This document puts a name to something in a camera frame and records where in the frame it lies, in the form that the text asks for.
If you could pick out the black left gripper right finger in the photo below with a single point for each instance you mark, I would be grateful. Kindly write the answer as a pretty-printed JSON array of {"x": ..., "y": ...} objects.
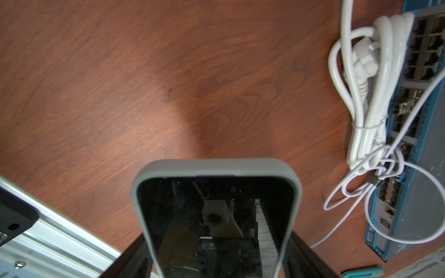
[{"x": 301, "y": 261}]

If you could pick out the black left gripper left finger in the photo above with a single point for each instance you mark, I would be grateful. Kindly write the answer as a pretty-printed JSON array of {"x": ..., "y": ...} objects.
[{"x": 134, "y": 262}]

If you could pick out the smartphone with green case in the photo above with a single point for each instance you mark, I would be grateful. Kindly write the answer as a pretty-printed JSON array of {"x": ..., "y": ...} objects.
[{"x": 217, "y": 218}]

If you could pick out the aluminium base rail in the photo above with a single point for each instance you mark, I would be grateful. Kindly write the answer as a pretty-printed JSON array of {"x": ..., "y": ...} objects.
[{"x": 54, "y": 247}]

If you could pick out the grey blue network switch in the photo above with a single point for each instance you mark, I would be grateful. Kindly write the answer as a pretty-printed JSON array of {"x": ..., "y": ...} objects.
[{"x": 409, "y": 207}]

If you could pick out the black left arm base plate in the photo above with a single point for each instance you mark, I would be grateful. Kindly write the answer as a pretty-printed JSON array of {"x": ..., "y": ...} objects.
[{"x": 17, "y": 216}]

